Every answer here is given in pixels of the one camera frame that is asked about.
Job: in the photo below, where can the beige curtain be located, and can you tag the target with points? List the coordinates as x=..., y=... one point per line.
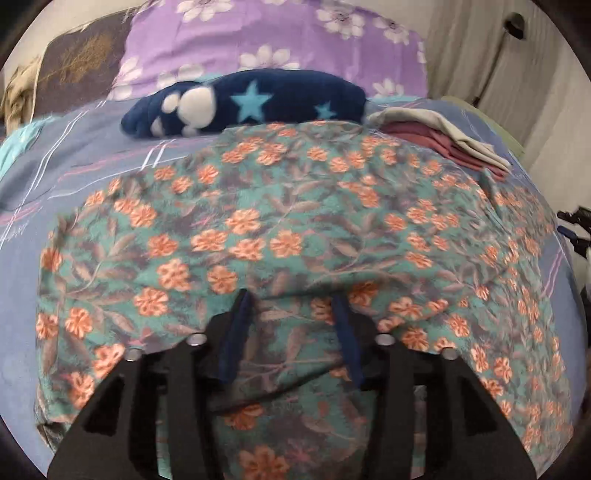
x=531, y=92

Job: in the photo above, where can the brown patterned pillow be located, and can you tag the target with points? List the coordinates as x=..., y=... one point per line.
x=78, y=60

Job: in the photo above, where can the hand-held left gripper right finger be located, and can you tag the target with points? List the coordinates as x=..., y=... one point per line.
x=348, y=337

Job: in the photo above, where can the navy star fleece blanket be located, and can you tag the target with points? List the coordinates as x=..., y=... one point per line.
x=286, y=99

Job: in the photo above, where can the teal floral cloth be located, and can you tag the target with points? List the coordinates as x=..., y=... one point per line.
x=277, y=207

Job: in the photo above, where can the purple floral pillow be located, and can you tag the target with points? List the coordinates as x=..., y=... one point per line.
x=221, y=41

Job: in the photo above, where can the folded maroon and beige clothes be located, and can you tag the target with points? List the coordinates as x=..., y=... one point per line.
x=443, y=124

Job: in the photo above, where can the beige cloth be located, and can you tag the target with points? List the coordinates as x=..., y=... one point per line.
x=18, y=92

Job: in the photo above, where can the black wall fixture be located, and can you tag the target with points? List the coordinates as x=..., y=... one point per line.
x=515, y=25

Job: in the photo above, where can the maroon folded cloth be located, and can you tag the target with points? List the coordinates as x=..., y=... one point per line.
x=425, y=136

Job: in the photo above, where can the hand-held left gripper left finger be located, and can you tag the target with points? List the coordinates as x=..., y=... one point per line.
x=235, y=337

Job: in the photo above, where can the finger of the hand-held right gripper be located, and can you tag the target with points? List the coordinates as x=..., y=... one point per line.
x=572, y=226

